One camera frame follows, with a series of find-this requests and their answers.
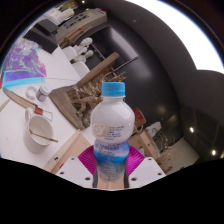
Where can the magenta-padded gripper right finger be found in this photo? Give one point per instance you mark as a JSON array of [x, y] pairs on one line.
[[135, 161]]

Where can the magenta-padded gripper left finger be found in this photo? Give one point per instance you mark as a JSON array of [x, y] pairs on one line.
[[86, 161]]

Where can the white bottle with blue cap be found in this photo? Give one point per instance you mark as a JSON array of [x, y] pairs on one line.
[[112, 121]]

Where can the beige cloth table mat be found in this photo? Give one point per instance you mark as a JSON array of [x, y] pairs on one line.
[[71, 150]]

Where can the cardboard box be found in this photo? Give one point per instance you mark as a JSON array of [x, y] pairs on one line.
[[143, 143]]

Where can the white plaster statue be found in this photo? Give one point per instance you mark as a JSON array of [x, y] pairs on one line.
[[154, 128]]

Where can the red box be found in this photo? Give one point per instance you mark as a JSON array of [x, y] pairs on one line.
[[139, 117]]

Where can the thin wooden brush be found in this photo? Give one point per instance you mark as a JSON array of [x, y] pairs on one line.
[[43, 136]]

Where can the white ceramic mug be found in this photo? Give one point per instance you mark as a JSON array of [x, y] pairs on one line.
[[38, 140]]

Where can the round ceiling spotlights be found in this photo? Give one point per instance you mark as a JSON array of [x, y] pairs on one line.
[[191, 129]]

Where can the wooden branch sculpture on board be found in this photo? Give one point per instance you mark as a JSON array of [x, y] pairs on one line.
[[83, 96]]

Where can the small paint jar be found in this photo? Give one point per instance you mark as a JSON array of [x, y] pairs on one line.
[[43, 92]]

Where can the white tape roll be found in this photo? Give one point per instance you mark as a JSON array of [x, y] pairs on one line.
[[28, 93]]

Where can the white plastic chair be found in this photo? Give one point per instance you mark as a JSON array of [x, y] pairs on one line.
[[69, 53], [81, 69]]

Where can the flat wooden slat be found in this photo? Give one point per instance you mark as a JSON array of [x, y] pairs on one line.
[[18, 97]]

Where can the thin wooden stick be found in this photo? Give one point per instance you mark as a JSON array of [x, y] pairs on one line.
[[4, 106]]

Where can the wooden easel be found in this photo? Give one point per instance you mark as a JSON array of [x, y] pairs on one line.
[[75, 36]]

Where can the long ceiling light strip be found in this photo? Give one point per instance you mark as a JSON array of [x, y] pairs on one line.
[[193, 36]]

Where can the white shelf cabinet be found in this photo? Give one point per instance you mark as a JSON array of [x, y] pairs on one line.
[[83, 21]]

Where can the black wall screen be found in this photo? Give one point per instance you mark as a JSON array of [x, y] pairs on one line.
[[113, 46]]

